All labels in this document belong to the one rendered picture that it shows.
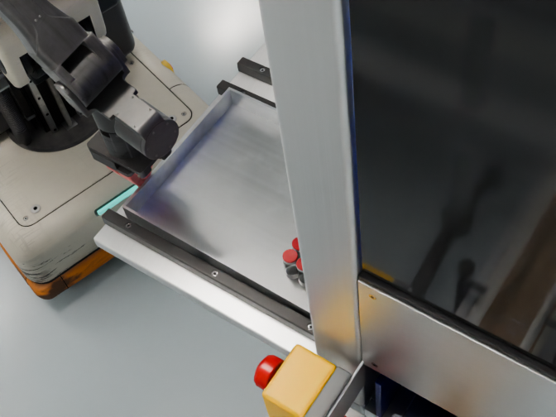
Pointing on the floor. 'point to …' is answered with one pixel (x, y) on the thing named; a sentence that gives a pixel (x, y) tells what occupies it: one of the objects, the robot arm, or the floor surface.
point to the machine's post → (321, 166)
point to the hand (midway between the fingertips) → (143, 181)
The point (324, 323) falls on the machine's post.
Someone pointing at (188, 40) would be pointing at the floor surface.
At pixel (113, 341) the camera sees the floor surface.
